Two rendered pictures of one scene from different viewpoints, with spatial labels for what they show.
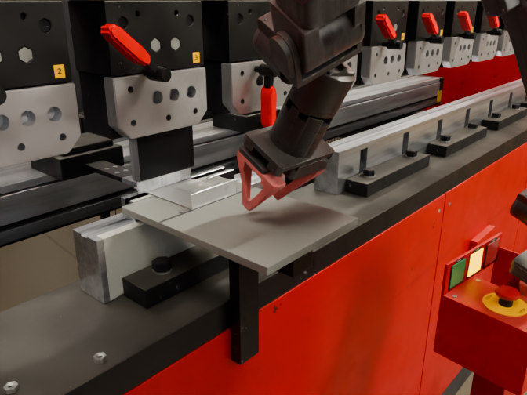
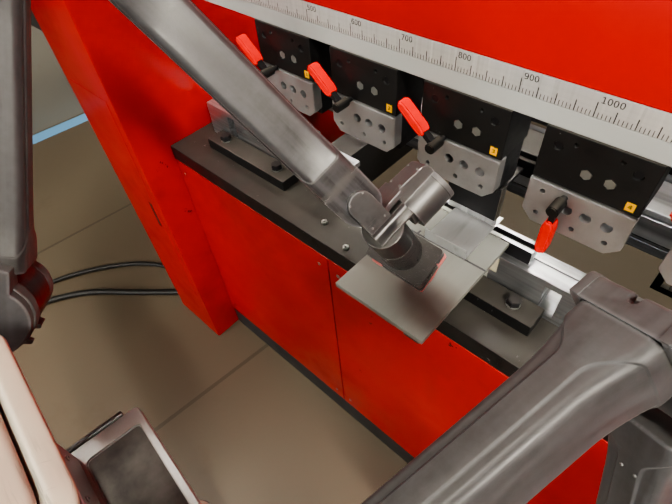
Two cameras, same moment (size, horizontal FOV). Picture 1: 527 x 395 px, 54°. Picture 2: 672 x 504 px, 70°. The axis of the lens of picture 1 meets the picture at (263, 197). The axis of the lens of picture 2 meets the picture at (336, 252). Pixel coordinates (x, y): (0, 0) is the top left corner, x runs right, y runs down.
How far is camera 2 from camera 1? 0.83 m
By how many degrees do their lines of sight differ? 78
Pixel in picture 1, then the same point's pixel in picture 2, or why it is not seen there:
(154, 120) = (443, 170)
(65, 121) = (386, 135)
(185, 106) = (471, 177)
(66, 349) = (355, 232)
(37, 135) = (371, 133)
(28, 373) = (336, 224)
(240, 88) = (536, 200)
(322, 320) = not seen: hidden behind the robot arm
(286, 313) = (462, 359)
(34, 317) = not seen: hidden behind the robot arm
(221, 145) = not seen: outside the picture
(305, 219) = (413, 304)
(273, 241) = (372, 285)
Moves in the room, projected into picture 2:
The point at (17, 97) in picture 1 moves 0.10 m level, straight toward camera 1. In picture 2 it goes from (365, 110) to (314, 126)
